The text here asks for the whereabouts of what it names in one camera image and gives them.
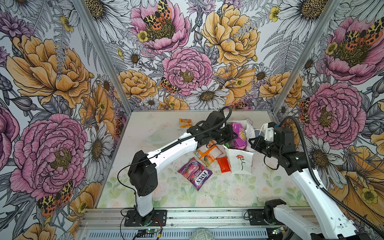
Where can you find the small orange cracker packet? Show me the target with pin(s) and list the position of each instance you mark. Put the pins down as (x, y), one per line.
(185, 123)

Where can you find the white floral paper bag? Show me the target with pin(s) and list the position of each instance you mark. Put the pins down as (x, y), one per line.
(243, 161)

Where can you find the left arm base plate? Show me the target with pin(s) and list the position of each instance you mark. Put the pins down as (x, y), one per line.
(156, 218)

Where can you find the purple Fox's candy bag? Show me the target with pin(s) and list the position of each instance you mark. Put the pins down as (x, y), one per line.
(196, 173)

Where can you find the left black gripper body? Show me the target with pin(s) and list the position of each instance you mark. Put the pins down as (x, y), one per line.
(223, 135)

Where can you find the aluminium rail frame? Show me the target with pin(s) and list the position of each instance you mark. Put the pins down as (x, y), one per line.
(223, 224)

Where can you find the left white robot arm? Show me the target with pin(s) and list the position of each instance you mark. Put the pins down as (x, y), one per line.
(143, 171)

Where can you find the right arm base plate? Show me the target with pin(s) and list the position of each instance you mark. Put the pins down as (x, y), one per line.
(259, 217)

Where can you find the orange snack bag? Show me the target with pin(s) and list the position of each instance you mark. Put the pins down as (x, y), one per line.
(207, 154)

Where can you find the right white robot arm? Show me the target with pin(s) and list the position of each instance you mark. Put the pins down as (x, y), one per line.
(331, 224)

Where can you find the red snack packet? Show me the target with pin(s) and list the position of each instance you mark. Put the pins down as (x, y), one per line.
(224, 164)

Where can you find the purple snack bag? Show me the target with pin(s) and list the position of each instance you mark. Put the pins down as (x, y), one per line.
(239, 142)

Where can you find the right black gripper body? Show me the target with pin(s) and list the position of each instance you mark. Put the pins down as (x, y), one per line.
(267, 148)

